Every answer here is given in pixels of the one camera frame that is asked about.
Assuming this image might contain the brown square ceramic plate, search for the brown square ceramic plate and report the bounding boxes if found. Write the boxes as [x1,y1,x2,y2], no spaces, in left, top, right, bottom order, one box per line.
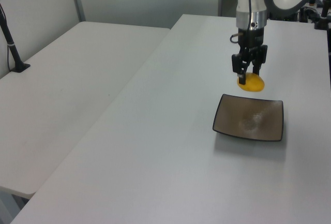
[212,94,284,142]

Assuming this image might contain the black camera pole with base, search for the black camera pole with base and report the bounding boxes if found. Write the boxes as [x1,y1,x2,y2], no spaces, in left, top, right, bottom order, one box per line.
[0,3,31,73]

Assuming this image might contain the black electronics box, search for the black electronics box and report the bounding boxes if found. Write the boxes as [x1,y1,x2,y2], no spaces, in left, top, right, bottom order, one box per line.
[268,10,298,22]

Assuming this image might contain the thin grey pole cable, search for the thin grey pole cable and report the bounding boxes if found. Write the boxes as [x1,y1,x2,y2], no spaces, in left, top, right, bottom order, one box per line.
[6,43,12,71]

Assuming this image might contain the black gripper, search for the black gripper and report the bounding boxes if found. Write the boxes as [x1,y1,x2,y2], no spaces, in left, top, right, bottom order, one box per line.
[231,26,269,85]

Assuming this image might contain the grey table leg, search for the grey table leg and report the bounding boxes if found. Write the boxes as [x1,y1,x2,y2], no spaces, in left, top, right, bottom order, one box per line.
[0,192,28,224]

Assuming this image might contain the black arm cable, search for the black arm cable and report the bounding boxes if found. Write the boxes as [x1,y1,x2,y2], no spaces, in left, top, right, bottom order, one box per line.
[229,0,272,44]

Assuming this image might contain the black equipment with cables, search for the black equipment with cables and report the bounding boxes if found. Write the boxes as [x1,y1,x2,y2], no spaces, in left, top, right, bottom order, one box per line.
[298,6,315,23]

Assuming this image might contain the black clamp stand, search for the black clamp stand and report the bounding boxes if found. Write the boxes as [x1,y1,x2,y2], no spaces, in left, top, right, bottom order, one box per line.
[313,0,331,31]

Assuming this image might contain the yellow lemon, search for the yellow lemon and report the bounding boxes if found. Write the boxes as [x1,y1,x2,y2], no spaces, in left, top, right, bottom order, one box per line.
[236,72,266,93]

